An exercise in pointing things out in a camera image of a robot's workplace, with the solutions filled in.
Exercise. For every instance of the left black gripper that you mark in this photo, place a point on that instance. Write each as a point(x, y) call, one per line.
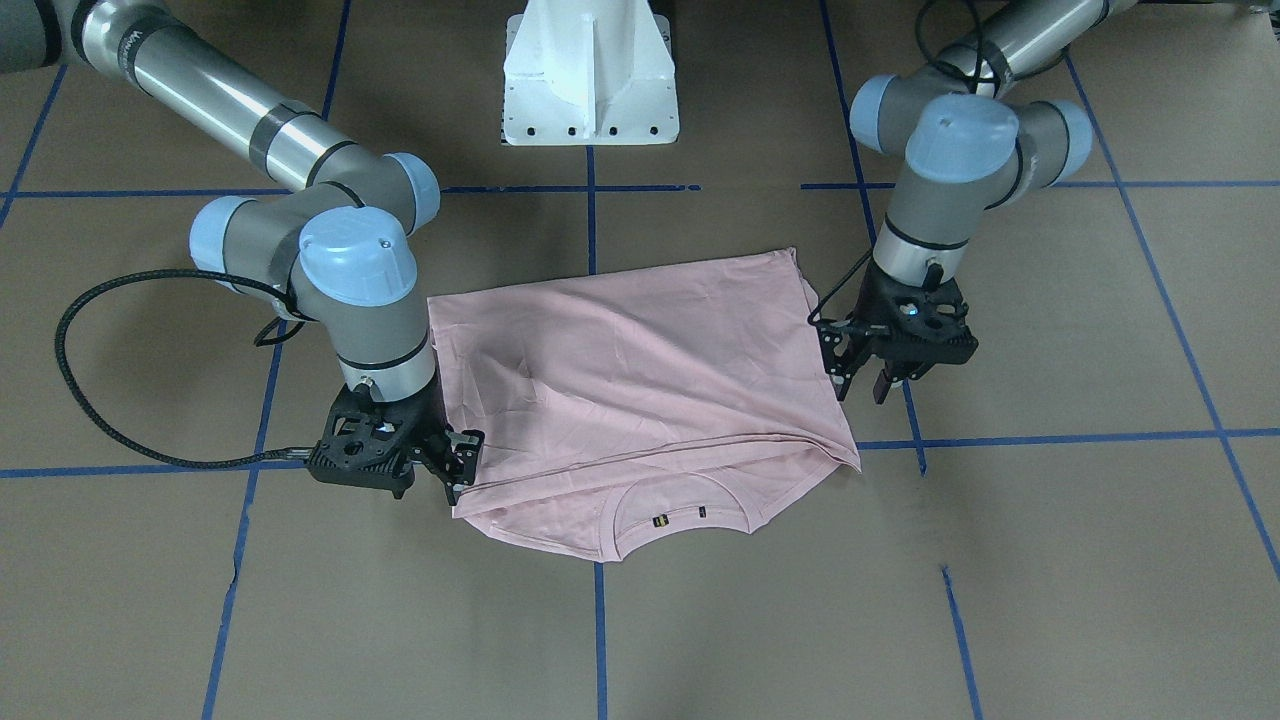
point(872, 303)

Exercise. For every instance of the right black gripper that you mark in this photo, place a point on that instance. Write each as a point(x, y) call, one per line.
point(424, 433)

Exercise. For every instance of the pink Snoopy t-shirt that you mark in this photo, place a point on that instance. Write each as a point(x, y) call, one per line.
point(622, 408)

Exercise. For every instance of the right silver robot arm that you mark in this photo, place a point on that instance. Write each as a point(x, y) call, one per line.
point(330, 247)

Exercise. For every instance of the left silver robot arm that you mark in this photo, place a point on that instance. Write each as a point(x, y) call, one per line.
point(964, 151)

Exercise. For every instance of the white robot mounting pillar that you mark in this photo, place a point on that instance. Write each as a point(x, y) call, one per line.
point(599, 73)

